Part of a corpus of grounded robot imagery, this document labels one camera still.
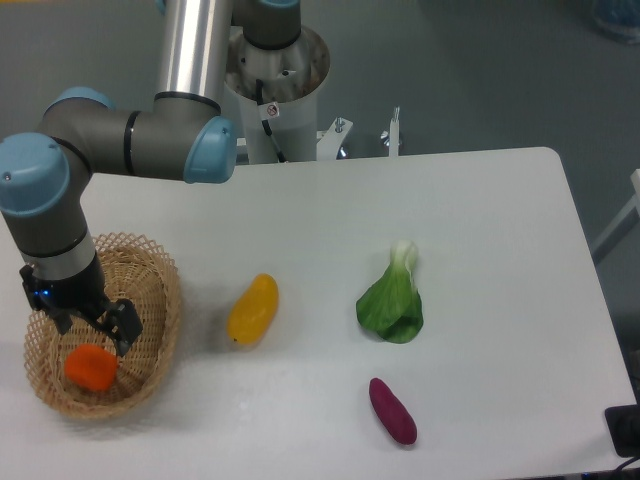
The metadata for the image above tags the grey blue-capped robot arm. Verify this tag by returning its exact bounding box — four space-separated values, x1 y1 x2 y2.
1 1 302 356

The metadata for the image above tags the black device at table edge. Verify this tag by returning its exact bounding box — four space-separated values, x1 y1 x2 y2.
604 404 639 458

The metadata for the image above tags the blue object in corner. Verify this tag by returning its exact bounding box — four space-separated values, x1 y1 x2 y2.
590 0 639 45

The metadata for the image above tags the green bok choy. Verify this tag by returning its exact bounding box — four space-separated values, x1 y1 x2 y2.
355 240 424 344

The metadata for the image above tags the woven wicker basket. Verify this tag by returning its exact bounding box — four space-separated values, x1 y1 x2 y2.
24 232 182 420

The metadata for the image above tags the orange fruit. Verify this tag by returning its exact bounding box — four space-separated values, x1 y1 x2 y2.
63 344 118 392

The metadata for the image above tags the purple sweet potato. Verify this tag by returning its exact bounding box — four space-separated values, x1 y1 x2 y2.
368 378 418 446

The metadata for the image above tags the yellow mango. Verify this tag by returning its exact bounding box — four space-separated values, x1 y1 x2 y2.
226 273 279 346

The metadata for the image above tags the white metal mounting bracket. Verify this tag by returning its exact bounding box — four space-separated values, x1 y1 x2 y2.
316 106 404 161

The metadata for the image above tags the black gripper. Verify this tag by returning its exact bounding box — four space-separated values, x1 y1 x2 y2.
19 255 143 356

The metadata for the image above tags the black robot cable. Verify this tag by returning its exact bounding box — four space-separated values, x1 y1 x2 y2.
255 78 288 164

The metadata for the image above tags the white frame at right edge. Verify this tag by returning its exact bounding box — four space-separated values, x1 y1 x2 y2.
590 169 639 265

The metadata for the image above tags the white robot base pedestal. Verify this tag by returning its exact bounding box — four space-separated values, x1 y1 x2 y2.
225 27 330 164

